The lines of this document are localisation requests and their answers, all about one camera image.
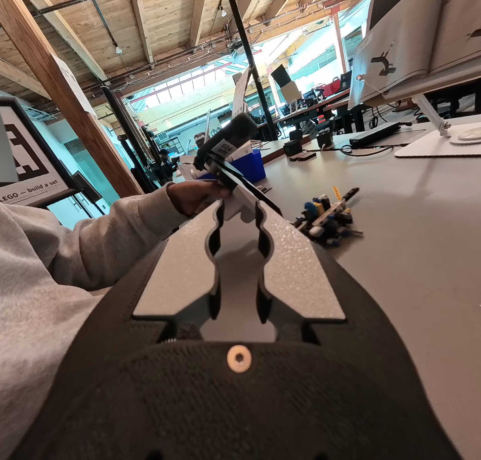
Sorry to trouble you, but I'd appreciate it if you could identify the lego vehicle model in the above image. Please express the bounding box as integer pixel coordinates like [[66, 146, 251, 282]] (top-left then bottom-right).
[[292, 186, 364, 249]]

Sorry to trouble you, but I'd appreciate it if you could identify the white paper notice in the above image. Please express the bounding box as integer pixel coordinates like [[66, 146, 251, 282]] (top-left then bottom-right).
[[51, 54, 98, 117]]

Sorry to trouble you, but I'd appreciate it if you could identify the person's left forearm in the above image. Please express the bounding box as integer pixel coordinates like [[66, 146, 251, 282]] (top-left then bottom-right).
[[0, 184, 200, 460]]

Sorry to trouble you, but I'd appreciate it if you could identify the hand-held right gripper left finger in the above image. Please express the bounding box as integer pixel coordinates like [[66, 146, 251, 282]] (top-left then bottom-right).
[[132, 200, 225, 322]]

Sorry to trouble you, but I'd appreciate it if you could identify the blue plastic bin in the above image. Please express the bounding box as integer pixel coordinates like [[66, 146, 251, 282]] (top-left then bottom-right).
[[222, 149, 267, 185]]

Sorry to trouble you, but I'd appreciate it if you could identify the black framed tag sign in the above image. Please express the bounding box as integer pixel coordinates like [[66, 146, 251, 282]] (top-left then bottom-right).
[[0, 95, 78, 207]]

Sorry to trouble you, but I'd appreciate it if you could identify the long wooden table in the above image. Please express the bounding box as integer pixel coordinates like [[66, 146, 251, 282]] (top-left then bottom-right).
[[278, 88, 362, 131]]

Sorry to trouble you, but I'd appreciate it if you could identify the wooden post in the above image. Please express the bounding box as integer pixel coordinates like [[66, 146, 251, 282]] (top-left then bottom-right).
[[0, 0, 145, 198]]

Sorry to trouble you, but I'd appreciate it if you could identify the white book stand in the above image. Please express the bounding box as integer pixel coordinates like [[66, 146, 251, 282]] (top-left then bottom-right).
[[357, 73, 481, 158]]

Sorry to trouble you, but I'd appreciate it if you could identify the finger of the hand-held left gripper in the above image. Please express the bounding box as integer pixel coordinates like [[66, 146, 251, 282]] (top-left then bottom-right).
[[216, 161, 264, 197], [222, 184, 282, 224]]

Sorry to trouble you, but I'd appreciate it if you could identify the lego instruction booklet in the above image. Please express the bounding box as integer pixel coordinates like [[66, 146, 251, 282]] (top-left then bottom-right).
[[347, 0, 481, 110]]

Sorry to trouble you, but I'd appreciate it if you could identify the person's left hand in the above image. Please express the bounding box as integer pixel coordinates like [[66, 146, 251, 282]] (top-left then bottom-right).
[[166, 180, 233, 217]]

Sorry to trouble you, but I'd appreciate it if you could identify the dark flat laptop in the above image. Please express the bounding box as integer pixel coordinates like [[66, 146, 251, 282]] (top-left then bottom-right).
[[349, 122, 402, 149]]

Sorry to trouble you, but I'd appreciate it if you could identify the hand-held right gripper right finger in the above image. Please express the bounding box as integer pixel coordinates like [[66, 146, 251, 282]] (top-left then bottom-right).
[[256, 200, 347, 324]]

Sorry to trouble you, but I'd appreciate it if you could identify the black cable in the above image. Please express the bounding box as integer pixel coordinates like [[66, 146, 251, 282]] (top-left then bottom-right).
[[319, 142, 411, 157]]

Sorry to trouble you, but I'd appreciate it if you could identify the black metal pole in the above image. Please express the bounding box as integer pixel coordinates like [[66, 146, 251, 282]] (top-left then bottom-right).
[[101, 86, 159, 192], [222, 0, 279, 142]]

